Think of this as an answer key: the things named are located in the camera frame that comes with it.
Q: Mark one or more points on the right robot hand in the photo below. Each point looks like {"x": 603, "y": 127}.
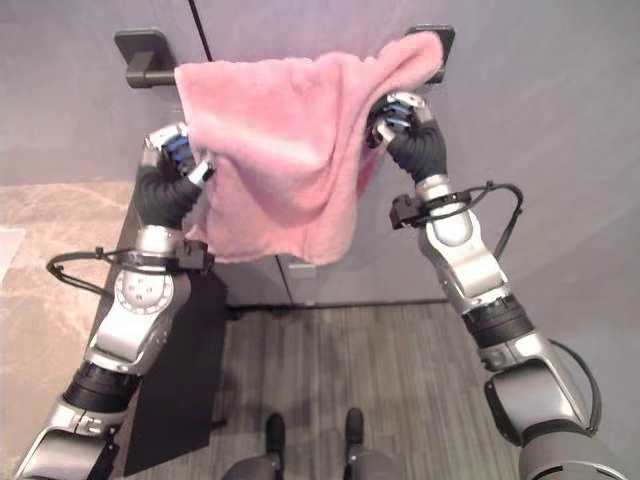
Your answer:
{"x": 422, "y": 150}

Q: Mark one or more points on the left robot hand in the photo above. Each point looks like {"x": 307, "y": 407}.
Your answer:
{"x": 162, "y": 197}

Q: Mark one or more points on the pink towel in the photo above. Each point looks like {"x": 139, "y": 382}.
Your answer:
{"x": 280, "y": 165}

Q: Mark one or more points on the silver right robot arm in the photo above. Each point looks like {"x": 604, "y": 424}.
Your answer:
{"x": 505, "y": 340}

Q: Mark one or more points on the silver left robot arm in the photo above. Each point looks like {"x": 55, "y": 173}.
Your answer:
{"x": 117, "y": 340}

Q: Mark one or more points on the dark grey towel bar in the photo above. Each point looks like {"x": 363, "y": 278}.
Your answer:
{"x": 145, "y": 57}

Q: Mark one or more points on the beige marble sink counter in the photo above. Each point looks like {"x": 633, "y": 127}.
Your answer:
{"x": 47, "y": 305}

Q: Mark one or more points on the robot left leg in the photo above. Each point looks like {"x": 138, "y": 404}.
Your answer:
{"x": 260, "y": 457}

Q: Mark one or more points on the robot leg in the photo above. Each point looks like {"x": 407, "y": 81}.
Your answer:
{"x": 260, "y": 457}
{"x": 370, "y": 452}

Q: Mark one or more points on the robot right leg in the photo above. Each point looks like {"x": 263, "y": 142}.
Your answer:
{"x": 370, "y": 452}

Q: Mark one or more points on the grey wall outlet plate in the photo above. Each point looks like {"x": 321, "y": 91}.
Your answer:
{"x": 302, "y": 271}

